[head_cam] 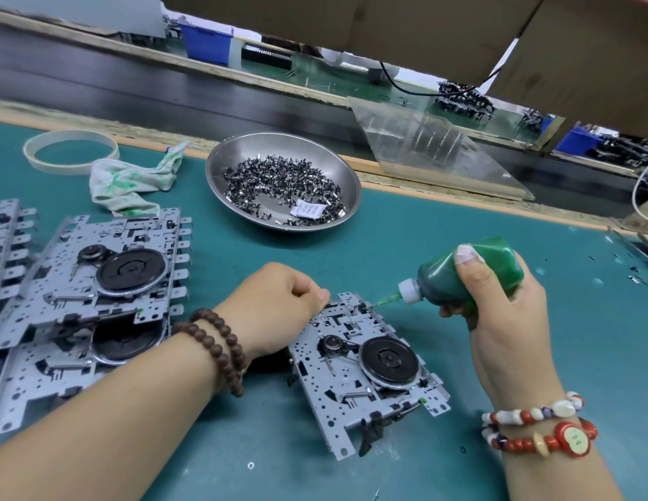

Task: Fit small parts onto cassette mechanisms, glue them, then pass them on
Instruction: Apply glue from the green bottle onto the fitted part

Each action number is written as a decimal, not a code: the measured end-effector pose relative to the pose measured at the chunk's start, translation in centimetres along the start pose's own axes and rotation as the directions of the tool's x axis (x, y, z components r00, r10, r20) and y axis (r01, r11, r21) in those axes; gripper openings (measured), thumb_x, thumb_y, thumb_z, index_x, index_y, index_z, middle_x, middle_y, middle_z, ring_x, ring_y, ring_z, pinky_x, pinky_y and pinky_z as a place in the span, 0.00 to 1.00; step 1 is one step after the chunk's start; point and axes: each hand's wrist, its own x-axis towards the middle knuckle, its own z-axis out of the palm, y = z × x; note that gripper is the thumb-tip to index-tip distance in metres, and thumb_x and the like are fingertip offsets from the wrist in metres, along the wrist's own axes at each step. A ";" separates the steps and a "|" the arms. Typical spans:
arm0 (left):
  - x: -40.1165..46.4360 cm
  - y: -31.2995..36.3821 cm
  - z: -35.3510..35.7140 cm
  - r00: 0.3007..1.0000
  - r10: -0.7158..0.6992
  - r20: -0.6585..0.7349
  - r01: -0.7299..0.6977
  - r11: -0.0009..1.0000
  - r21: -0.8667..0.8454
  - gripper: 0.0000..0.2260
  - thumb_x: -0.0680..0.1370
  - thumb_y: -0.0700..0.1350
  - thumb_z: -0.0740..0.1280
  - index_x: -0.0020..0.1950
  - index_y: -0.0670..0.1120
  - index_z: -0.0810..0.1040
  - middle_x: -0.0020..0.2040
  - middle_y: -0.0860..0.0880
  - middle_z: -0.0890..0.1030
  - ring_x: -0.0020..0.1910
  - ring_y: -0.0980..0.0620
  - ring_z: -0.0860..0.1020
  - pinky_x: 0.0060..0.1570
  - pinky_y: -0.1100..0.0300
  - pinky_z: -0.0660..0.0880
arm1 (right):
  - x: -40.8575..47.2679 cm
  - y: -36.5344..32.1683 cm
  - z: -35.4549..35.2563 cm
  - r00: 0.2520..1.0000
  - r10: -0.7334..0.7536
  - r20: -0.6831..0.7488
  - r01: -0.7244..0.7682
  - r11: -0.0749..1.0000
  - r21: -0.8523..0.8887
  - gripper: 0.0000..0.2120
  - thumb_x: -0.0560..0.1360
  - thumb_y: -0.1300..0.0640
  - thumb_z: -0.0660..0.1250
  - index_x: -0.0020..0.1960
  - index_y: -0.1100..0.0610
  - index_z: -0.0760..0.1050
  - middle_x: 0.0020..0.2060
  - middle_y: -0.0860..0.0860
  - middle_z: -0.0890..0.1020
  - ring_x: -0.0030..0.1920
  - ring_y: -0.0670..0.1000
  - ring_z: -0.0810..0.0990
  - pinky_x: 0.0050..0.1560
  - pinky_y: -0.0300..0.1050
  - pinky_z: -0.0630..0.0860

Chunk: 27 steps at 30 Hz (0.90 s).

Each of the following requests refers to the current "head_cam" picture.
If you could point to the black flat box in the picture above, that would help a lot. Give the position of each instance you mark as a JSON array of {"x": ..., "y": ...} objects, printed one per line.
[{"x": 267, "y": 57}]

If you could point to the white green-stained cloth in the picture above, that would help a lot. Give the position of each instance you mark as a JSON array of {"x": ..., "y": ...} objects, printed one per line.
[{"x": 131, "y": 188}]

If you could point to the blue plastic bin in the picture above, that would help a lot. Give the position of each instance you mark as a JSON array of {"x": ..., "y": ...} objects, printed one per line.
[
  {"x": 577, "y": 142},
  {"x": 206, "y": 45}
]

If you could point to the brown cardboard panel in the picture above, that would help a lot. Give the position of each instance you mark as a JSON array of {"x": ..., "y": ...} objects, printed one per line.
[{"x": 428, "y": 26}]

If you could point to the person's left forearm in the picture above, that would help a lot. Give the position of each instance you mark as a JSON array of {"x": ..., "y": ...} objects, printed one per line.
[{"x": 94, "y": 433}]

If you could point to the person's right hand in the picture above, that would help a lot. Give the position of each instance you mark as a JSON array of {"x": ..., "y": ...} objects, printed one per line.
[{"x": 512, "y": 349}]

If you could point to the green glue squeeze bottle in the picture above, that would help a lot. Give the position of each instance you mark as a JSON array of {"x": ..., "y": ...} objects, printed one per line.
[{"x": 491, "y": 266}]

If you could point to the clear plastic sheet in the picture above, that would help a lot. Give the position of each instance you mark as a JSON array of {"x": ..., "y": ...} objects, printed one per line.
[{"x": 460, "y": 161}]

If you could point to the round metal bowl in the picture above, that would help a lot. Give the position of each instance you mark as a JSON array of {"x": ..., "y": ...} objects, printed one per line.
[{"x": 225, "y": 149}]

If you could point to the white paper sign red text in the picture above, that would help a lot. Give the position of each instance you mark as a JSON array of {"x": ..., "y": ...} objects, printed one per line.
[{"x": 84, "y": 10}]

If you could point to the person's left hand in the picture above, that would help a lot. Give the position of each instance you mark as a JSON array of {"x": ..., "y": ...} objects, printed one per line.
[{"x": 272, "y": 308}]

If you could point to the person's right forearm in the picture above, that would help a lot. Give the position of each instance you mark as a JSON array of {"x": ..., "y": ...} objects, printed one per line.
[{"x": 564, "y": 475}]

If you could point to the pile of small metal parts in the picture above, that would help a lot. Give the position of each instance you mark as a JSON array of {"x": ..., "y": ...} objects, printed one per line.
[{"x": 272, "y": 188}]

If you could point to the finished mechanisms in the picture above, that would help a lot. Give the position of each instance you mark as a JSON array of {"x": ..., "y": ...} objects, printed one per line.
[{"x": 465, "y": 99}]

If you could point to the black conveyor belt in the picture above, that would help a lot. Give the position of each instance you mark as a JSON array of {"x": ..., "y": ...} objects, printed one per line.
[{"x": 147, "y": 83}]

